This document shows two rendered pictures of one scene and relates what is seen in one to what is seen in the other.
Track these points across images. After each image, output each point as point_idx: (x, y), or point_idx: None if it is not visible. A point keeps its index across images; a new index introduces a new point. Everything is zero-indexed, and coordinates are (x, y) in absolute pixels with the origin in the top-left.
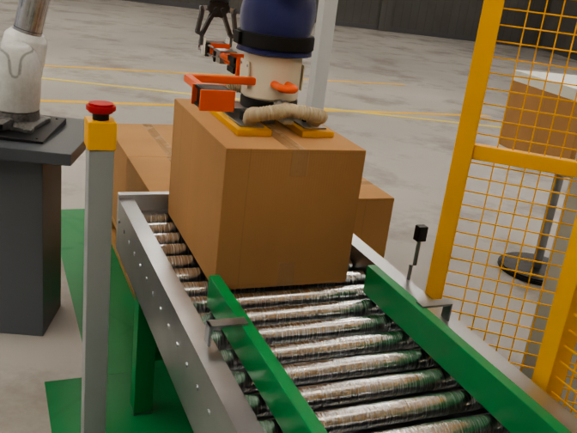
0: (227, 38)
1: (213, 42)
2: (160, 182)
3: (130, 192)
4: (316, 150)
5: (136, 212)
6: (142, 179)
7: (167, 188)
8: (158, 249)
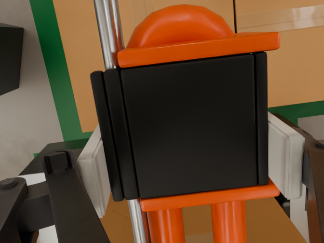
0: (284, 196)
1: (166, 179)
2: (87, 33)
3: (35, 174)
4: None
5: (49, 228)
6: (56, 18)
7: (98, 65)
8: None
